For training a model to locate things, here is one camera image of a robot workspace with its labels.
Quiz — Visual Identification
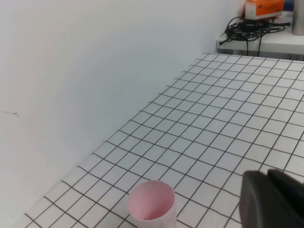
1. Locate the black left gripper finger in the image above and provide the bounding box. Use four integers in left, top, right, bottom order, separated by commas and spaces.
239, 168, 304, 228

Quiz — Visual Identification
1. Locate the pink translucent plastic cup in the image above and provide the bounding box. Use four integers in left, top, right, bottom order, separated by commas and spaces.
127, 180, 178, 228

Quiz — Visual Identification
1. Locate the orange cardboard box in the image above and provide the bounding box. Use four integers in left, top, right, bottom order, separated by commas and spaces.
244, 0, 285, 20

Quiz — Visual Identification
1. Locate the black cable tangle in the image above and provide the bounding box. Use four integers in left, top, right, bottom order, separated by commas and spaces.
219, 16, 292, 57

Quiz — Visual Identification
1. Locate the grey metal cylinder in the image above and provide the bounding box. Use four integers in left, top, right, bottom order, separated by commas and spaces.
292, 0, 304, 36

